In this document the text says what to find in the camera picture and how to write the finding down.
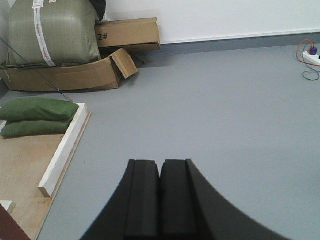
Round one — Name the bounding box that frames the open flat cardboard box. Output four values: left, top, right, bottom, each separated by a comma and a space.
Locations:
0, 48, 138, 92

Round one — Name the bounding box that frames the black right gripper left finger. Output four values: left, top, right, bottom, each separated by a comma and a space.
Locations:
82, 159, 159, 240

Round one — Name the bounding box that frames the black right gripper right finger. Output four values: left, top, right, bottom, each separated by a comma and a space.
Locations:
160, 159, 285, 240

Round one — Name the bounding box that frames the plywood floor platform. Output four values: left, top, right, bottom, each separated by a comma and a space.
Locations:
0, 111, 92, 240

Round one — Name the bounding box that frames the white power strip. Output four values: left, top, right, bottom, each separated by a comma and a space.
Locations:
302, 51, 320, 67

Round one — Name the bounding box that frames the green sandbag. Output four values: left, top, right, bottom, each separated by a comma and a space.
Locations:
0, 120, 70, 138
0, 97, 79, 122

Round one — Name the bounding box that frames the white diagonal brace frame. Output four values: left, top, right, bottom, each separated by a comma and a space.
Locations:
0, 200, 16, 214

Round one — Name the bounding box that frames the white wooden edge rail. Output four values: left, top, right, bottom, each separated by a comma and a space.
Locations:
38, 103, 91, 198

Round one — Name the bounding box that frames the thin dark tether rope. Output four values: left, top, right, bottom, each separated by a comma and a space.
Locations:
0, 37, 76, 103

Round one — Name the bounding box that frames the large olive woven sack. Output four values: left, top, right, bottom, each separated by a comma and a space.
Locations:
7, 0, 101, 67

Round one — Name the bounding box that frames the upper green sandbag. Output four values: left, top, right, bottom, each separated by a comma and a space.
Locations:
0, 97, 79, 122

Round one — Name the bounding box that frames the purple plug adapter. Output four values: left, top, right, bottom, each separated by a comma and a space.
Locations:
308, 47, 318, 56

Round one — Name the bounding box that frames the brown wooden door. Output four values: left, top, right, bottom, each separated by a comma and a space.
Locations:
0, 205, 31, 240

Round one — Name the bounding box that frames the lower green sandbag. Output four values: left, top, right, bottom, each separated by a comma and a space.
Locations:
0, 120, 70, 138

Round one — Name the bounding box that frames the closed cardboard box labelled 2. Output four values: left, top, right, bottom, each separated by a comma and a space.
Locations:
95, 17, 161, 52

